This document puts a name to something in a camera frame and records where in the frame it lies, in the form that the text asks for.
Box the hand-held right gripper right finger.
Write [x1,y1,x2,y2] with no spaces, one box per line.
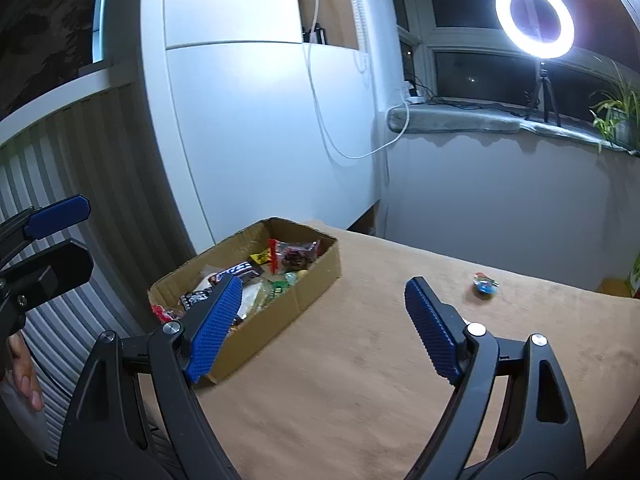
[404,276,586,480]

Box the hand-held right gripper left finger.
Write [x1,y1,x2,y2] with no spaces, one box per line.
[56,274,244,480]

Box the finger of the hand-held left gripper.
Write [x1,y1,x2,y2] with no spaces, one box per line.
[0,239,94,291]
[0,195,91,261]

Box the cardboard box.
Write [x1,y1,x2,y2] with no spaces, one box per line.
[148,217,342,386]

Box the pile of snack packets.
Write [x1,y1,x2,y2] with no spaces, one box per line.
[151,238,323,333]

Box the person's left hand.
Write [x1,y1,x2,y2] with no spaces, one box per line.
[7,332,46,411]

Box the small blue wrapped candy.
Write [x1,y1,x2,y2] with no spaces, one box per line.
[472,272,500,295]

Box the green snack bag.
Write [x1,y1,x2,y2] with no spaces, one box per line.
[260,279,298,306]

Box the person's white garment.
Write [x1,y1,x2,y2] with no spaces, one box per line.
[0,380,51,457]

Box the white cabinet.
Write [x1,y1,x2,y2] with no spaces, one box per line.
[140,0,382,261]

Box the grey windowsill cover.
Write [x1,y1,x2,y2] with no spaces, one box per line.
[386,104,640,157]

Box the white power strip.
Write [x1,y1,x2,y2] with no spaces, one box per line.
[402,80,427,107]

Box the white framed window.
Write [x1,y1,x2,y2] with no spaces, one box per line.
[385,0,640,131]

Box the black tripod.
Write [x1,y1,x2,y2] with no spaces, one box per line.
[525,60,562,126]

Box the green potted plant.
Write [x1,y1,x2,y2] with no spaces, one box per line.
[589,62,640,155]

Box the white ribbed conduit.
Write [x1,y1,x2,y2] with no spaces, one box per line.
[345,0,373,73]

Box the white cable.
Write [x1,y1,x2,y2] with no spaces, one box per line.
[300,0,411,161]

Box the black cable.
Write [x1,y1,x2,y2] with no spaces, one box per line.
[422,91,527,113]

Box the white ring light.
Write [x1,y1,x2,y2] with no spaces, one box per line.
[495,0,575,48]

